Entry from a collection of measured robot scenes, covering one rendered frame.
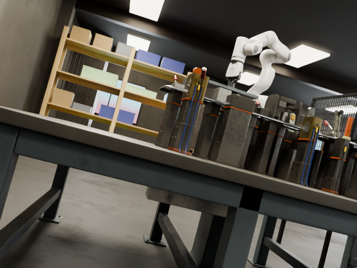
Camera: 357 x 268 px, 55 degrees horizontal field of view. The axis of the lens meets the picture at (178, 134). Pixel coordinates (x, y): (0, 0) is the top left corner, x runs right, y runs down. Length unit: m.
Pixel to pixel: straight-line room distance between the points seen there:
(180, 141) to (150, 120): 9.55
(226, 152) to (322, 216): 0.56
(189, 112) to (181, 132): 0.10
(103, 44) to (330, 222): 6.21
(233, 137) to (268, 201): 0.54
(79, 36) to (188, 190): 6.19
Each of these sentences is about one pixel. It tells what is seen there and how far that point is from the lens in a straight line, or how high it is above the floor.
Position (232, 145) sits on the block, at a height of 0.79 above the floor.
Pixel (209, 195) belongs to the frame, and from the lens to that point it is 1.09.
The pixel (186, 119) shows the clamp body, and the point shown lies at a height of 0.85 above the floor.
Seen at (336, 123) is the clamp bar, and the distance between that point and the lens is 2.37.
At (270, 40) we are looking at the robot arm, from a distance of 2.50.
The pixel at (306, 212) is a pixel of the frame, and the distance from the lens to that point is 1.23.
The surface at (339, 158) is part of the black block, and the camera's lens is 1.95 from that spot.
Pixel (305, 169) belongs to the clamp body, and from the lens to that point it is 1.82.
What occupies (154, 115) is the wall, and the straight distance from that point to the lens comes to 11.06.
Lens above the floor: 0.72
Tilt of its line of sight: 2 degrees up
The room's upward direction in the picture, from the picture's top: 15 degrees clockwise
